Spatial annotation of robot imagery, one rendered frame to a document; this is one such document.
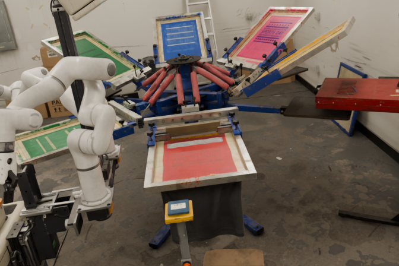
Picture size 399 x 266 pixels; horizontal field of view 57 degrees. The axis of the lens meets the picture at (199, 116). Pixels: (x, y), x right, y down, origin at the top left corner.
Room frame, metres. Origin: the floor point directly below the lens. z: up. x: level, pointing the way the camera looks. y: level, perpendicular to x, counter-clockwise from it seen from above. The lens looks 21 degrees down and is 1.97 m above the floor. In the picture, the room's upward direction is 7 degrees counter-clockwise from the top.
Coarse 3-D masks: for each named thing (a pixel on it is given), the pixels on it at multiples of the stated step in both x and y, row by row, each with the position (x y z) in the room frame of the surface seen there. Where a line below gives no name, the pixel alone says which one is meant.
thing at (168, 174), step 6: (192, 138) 2.23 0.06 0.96; (168, 150) 2.09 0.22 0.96; (174, 150) 2.08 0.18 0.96; (180, 150) 2.07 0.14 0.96; (186, 150) 2.06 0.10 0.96; (192, 150) 2.05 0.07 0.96; (168, 156) 2.01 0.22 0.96; (168, 162) 1.93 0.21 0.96; (168, 168) 1.86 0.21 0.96; (186, 168) 1.83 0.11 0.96; (192, 168) 1.83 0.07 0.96; (198, 168) 1.82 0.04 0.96; (168, 174) 1.79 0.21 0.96; (174, 174) 1.78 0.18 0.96; (180, 174) 1.78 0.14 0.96; (186, 174) 1.77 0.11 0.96; (192, 174) 1.76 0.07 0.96; (198, 174) 1.75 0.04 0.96
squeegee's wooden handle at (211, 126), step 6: (168, 126) 2.23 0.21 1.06; (174, 126) 2.22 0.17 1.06; (180, 126) 2.21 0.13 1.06; (186, 126) 2.21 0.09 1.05; (192, 126) 2.21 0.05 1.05; (198, 126) 2.21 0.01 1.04; (204, 126) 2.21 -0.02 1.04; (210, 126) 2.21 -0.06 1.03; (216, 126) 2.22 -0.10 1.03; (168, 132) 2.21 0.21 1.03; (174, 132) 2.21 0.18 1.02; (180, 132) 2.21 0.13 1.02; (186, 132) 2.21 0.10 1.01; (192, 132) 2.21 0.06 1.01; (198, 132) 2.21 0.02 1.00
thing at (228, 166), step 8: (208, 136) 2.23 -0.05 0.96; (216, 136) 2.22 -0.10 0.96; (224, 136) 2.20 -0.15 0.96; (200, 144) 2.12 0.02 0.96; (208, 144) 2.11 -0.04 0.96; (216, 144) 2.09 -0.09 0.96; (224, 144) 2.08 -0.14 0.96; (224, 152) 1.98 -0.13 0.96; (224, 160) 1.87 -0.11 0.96; (232, 160) 1.86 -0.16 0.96; (200, 168) 1.82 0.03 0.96; (208, 168) 1.81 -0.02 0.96; (216, 168) 1.80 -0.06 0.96; (224, 168) 1.78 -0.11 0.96; (232, 168) 1.77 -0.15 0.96
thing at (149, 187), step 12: (216, 120) 2.41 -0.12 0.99; (228, 120) 2.39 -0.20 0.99; (240, 144) 1.98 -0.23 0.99; (252, 168) 1.69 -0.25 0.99; (144, 180) 1.69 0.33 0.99; (168, 180) 1.66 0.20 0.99; (180, 180) 1.65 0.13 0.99; (192, 180) 1.63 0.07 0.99; (204, 180) 1.63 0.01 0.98; (216, 180) 1.63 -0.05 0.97; (228, 180) 1.64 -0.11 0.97; (240, 180) 1.64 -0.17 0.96; (144, 192) 1.62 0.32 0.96
